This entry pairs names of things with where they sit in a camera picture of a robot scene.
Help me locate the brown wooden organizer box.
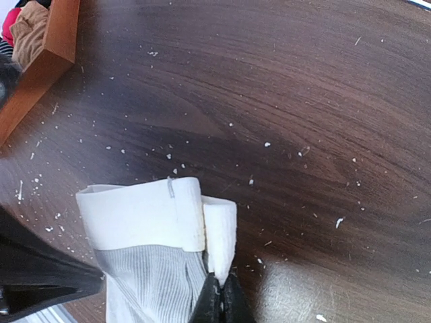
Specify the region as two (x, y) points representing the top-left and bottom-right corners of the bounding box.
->
(1, 0), (80, 144)

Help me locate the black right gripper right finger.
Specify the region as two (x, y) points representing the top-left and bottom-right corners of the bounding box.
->
(222, 274), (257, 323)

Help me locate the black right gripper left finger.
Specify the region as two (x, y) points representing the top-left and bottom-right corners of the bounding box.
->
(190, 273), (222, 323)

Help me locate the grey beige sock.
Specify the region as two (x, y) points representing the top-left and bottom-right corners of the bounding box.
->
(76, 177), (237, 322)

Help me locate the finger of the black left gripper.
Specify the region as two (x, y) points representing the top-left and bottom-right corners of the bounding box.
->
(1, 208), (104, 322)

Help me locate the red rolled underwear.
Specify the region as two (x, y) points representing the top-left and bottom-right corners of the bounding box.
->
(1, 7), (21, 46)

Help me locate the brown rolled underwear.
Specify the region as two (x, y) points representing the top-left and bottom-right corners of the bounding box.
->
(10, 1), (49, 70)

